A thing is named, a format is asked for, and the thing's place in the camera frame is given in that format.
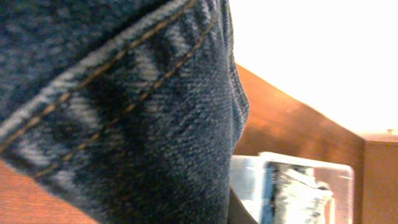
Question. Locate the clear plastic storage bin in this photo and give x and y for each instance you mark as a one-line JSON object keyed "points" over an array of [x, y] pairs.
{"points": [[247, 174]]}

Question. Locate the light blue jeans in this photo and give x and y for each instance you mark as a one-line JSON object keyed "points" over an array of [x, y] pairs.
{"points": [[292, 195]]}

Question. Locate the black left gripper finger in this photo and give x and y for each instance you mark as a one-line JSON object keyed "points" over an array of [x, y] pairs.
{"points": [[237, 214]]}

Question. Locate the dark blue jeans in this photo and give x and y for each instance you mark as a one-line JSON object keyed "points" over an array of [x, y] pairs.
{"points": [[128, 110]]}

